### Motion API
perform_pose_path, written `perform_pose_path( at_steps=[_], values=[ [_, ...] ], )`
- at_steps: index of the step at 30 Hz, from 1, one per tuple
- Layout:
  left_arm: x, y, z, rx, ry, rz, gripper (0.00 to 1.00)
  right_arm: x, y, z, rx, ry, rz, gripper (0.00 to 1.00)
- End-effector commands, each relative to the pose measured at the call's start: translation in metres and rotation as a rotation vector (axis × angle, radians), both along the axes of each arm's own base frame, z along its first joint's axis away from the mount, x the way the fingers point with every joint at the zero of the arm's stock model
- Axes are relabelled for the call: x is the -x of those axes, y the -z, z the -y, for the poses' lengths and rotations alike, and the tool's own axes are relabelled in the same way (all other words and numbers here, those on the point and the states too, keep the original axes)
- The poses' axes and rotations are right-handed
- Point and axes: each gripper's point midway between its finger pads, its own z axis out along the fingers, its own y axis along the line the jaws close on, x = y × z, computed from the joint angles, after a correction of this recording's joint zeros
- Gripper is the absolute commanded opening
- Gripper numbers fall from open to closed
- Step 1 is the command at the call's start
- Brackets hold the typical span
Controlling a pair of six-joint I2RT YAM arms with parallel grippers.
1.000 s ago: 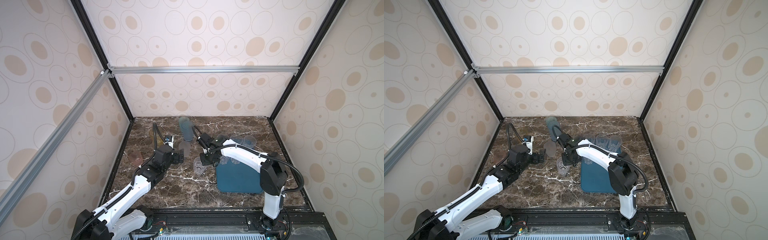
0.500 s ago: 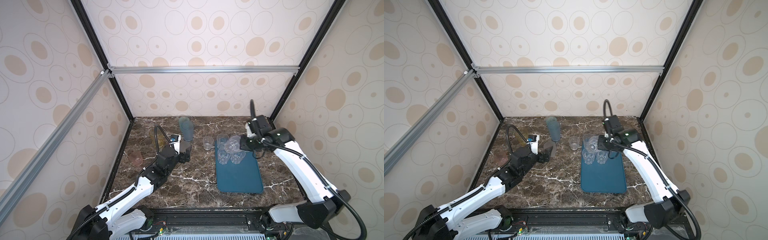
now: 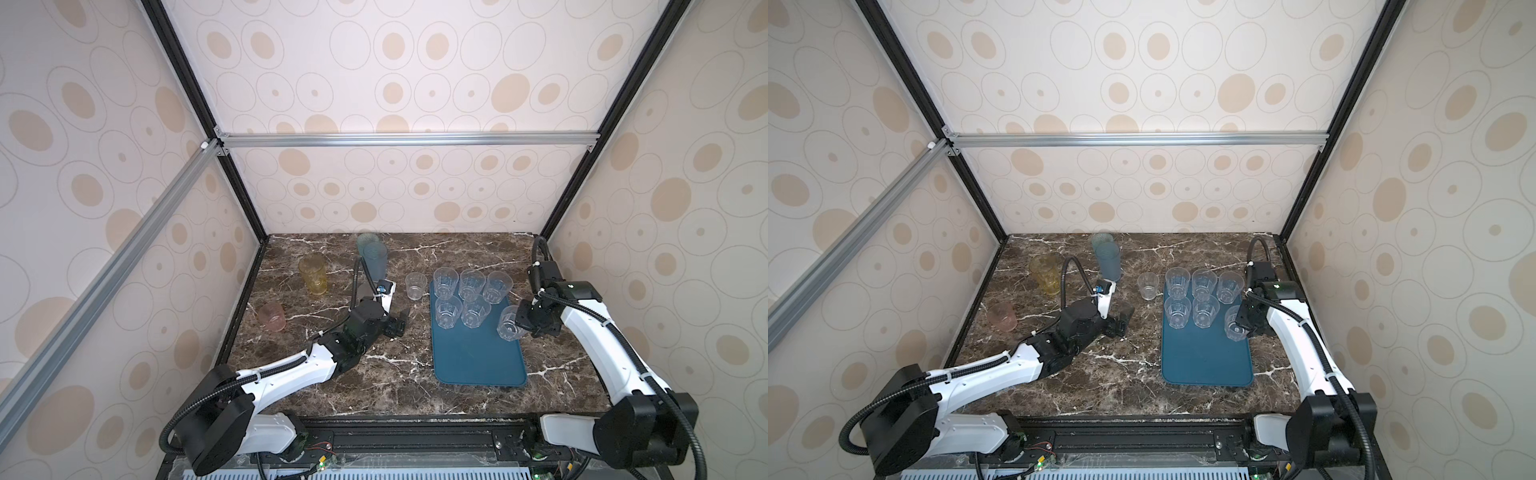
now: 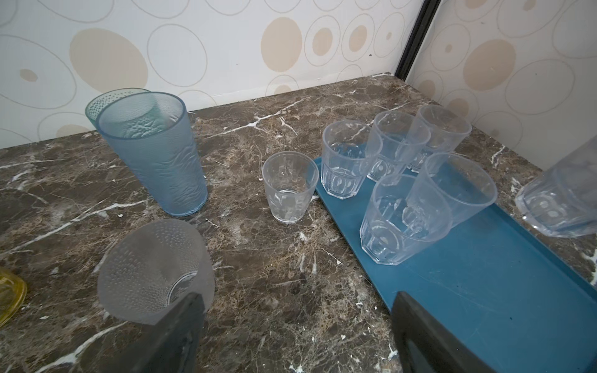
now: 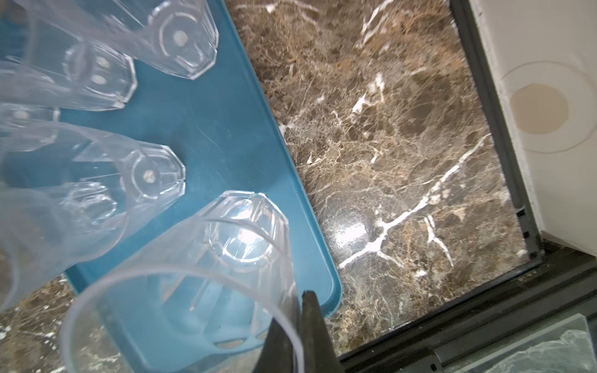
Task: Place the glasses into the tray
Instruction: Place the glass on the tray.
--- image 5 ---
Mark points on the small clear cup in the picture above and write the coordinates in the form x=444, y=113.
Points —
x=179, y=38

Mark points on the clear faceted cup front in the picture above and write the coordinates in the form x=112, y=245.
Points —
x=24, y=128

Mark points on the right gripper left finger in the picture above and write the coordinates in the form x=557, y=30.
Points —
x=277, y=355

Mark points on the right black frame post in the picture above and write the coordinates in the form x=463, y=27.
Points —
x=463, y=14

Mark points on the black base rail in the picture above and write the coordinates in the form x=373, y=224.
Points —
x=561, y=284

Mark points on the teal plastic tray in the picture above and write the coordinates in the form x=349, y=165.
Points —
x=220, y=127

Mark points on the clear faceted cup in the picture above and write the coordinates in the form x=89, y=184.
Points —
x=24, y=128
x=75, y=199

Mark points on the clear textured cup middle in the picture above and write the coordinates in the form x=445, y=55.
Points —
x=45, y=64

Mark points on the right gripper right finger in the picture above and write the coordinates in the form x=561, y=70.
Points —
x=319, y=355

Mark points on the tall clear textured cup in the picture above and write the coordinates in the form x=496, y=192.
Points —
x=198, y=298

